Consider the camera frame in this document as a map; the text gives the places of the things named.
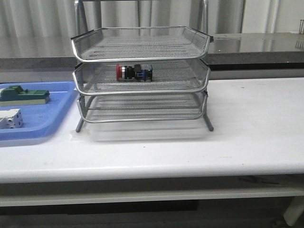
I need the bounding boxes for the grey stone back counter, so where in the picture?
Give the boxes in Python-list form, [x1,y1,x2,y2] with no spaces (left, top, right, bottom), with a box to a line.
[0,33,304,70]

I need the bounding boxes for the green terminal block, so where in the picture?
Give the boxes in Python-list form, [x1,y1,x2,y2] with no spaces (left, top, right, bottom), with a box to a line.
[0,85,50,106]

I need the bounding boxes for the blue plastic tray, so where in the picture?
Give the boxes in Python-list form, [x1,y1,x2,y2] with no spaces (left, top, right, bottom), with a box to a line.
[0,81,78,147]

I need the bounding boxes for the wire holder on counter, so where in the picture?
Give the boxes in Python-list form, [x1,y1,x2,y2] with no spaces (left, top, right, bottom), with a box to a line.
[298,19,304,34]

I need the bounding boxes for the grey metal rack frame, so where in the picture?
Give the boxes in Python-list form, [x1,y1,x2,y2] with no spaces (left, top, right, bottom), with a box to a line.
[75,0,214,132]

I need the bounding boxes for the white circuit breaker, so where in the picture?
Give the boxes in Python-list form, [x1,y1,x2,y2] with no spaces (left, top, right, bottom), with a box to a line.
[0,109,23,129]

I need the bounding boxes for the red emergency stop button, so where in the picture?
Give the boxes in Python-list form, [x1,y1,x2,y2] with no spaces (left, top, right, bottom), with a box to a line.
[115,64,153,82]

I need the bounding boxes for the silver mesh top tray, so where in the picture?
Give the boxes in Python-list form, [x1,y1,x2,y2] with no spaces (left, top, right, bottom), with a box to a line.
[71,26,212,63]

